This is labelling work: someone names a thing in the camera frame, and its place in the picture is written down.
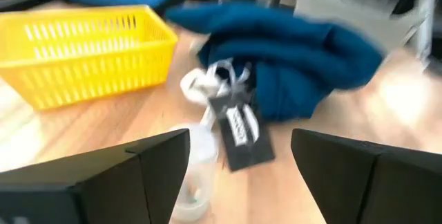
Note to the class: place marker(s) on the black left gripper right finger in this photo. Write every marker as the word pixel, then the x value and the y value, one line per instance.
pixel 380 189

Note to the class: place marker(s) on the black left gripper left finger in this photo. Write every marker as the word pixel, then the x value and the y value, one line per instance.
pixel 103 189

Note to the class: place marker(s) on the clear plastic cup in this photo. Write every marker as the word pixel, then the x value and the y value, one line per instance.
pixel 197 182

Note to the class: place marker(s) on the dark blue cloth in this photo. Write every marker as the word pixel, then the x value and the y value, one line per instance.
pixel 293 61

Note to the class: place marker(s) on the yellow plastic basket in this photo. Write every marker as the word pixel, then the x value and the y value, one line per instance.
pixel 86 61

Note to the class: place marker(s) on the grey plastic bin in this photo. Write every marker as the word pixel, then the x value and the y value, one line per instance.
pixel 345 6

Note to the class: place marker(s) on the black hang tag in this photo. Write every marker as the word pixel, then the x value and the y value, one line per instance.
pixel 245 141

